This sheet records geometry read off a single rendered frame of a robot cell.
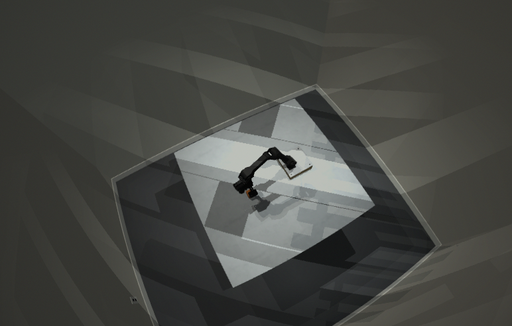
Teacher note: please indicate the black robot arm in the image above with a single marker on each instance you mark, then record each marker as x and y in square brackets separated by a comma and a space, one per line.
[247, 174]

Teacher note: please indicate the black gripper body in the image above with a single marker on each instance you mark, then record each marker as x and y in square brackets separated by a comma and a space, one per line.
[253, 192]

